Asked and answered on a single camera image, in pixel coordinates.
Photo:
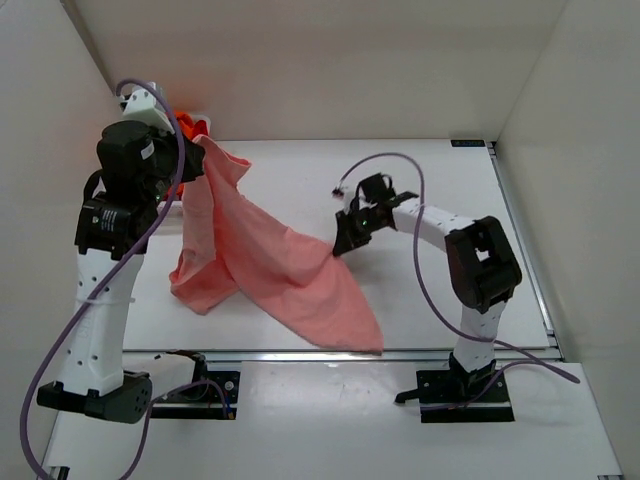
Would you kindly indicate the orange t shirt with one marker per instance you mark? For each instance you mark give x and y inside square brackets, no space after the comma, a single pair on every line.
[186,123]

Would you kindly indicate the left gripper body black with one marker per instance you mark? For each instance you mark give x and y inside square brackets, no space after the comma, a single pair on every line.
[180,155]

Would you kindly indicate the red t shirt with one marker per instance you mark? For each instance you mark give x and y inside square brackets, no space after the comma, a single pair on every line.
[200,127]

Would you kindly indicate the blue table label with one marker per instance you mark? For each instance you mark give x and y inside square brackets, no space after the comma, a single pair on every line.
[467,143]

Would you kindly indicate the pink t shirt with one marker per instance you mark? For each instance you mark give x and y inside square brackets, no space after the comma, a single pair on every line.
[231,245]

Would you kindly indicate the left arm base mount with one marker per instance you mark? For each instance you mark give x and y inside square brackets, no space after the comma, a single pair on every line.
[185,387]

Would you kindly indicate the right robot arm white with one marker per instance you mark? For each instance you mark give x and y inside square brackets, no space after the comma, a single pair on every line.
[483,269]

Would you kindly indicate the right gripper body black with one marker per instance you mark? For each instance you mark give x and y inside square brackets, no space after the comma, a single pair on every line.
[370,223]

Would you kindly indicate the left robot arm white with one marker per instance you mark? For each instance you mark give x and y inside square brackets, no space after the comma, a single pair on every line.
[139,166]

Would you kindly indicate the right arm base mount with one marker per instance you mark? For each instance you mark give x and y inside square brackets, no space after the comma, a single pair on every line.
[454,395]

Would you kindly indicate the white plastic basket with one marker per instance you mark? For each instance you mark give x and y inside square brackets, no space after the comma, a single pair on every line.
[178,205]

